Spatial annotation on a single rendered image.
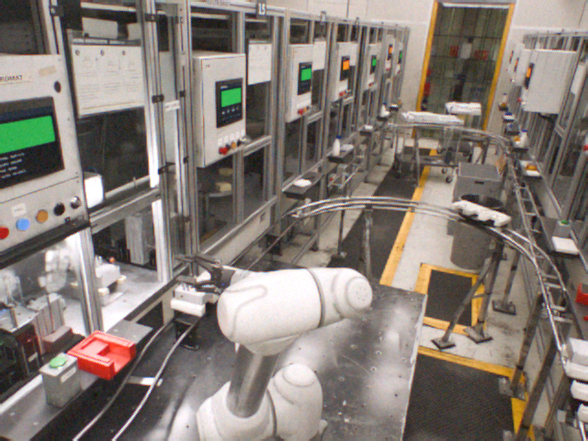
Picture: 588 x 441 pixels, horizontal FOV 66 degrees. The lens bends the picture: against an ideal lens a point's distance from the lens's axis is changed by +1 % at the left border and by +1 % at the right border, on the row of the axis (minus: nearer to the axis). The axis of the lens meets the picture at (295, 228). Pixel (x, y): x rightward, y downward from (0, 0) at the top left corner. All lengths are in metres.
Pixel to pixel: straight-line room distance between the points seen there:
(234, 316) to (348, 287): 0.23
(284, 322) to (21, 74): 0.89
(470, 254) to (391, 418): 2.77
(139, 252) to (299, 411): 1.05
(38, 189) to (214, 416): 0.79
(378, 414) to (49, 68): 1.50
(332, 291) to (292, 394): 0.57
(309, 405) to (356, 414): 0.33
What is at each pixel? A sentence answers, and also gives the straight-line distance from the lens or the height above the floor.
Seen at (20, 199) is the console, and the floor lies 1.48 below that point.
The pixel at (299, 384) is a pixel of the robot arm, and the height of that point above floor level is 0.95.
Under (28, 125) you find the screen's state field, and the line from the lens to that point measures 1.34.
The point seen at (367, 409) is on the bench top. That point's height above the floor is 0.68.
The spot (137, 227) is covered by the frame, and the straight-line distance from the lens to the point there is 2.07.
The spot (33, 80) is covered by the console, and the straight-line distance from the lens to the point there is 1.38.
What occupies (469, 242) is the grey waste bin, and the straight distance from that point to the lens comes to 4.30.
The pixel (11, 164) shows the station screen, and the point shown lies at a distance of 1.32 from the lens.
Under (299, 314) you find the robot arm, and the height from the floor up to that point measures 1.41.
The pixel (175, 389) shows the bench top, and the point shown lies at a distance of 1.84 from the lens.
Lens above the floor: 1.93
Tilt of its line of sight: 24 degrees down
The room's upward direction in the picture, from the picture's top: 3 degrees clockwise
